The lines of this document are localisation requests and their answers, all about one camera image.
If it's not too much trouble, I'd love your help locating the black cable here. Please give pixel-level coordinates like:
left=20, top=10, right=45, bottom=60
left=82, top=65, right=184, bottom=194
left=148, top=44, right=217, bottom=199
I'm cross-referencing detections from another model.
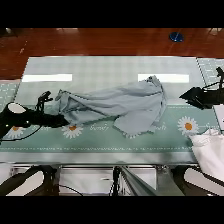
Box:
left=58, top=184, right=83, bottom=197
left=0, top=123, right=44, bottom=142

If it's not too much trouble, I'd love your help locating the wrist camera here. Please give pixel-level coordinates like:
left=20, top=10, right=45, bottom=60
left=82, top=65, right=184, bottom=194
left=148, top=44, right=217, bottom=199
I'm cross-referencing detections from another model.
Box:
left=214, top=66, right=224, bottom=90
left=35, top=90, right=54, bottom=113

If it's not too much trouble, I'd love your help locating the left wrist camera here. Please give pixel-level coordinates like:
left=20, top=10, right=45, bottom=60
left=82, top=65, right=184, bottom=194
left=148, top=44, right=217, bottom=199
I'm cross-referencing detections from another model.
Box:
left=35, top=90, right=54, bottom=113

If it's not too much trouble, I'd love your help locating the white garment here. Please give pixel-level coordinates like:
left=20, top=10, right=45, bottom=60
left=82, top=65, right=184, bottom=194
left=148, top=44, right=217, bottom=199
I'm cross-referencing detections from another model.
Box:
left=188, top=128, right=224, bottom=183

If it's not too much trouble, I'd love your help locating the blue round disc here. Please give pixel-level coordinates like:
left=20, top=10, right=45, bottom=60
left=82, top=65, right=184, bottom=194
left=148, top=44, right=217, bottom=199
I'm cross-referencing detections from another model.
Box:
left=168, top=31, right=184, bottom=43

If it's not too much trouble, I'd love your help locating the silver frame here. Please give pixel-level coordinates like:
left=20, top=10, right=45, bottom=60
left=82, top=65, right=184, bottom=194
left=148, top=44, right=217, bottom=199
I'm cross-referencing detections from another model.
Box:
left=0, top=162, right=224, bottom=197

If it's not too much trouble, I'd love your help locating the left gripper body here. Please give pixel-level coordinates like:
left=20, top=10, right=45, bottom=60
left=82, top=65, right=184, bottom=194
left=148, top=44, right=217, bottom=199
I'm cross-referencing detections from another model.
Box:
left=41, top=113, right=70, bottom=129

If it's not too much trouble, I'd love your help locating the light grey-blue shirt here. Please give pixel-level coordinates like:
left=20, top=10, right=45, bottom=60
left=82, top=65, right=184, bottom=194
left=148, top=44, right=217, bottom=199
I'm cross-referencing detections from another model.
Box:
left=53, top=74, right=168, bottom=139

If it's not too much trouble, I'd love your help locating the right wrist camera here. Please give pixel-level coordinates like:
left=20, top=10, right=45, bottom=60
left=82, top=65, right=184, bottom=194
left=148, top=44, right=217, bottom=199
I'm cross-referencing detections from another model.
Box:
left=214, top=66, right=224, bottom=90

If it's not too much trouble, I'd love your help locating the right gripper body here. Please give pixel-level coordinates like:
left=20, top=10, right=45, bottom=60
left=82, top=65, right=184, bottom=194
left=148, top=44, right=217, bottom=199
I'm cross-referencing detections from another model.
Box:
left=179, top=86, right=214, bottom=110

